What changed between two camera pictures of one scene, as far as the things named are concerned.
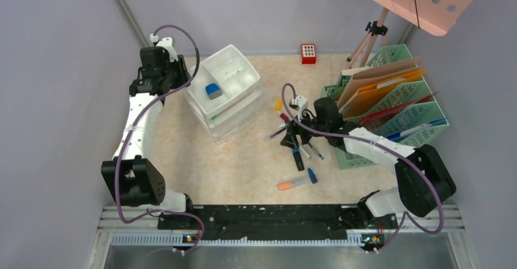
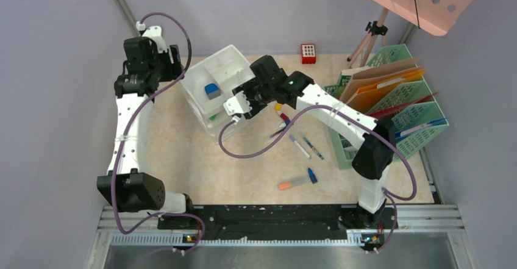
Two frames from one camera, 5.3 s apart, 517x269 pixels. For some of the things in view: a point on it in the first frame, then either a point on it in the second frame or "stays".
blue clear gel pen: [319, 154] stays
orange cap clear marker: [287, 185] stays
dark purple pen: [278, 132] stays
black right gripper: [291, 139] -> [247, 88]
